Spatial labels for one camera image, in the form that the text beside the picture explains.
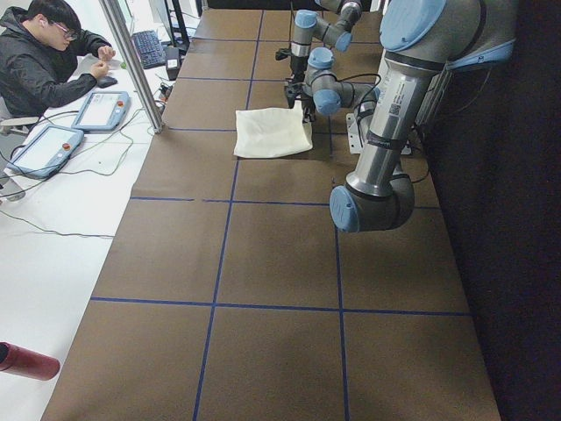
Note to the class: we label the person in black jacket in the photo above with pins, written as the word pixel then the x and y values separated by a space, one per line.
pixel 47 59

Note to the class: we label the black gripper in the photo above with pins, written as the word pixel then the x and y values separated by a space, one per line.
pixel 308 112
pixel 298 66

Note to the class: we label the aluminium frame post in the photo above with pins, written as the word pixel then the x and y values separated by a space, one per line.
pixel 115 18

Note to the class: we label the blue teach pendant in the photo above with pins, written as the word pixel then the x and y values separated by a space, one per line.
pixel 102 111
pixel 46 153

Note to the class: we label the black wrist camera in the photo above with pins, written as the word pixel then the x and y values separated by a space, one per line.
pixel 292 91
pixel 283 53

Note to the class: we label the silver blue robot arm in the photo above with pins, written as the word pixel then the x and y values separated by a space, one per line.
pixel 311 48
pixel 420 39

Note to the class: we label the small black white box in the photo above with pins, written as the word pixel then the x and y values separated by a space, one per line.
pixel 173 62

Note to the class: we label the near blue teach pendant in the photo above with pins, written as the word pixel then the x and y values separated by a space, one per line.
pixel 46 153

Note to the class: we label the far blue teach pendant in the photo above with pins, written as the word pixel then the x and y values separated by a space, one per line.
pixel 102 111

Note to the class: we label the black computer mouse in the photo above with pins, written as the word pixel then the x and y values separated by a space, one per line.
pixel 106 81

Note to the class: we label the red cylindrical bottle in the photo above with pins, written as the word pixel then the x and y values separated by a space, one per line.
pixel 17 360

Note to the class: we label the black computer keyboard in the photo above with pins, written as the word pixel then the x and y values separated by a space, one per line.
pixel 149 50

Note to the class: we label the cream long-sleeve cat shirt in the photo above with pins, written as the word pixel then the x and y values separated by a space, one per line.
pixel 272 133

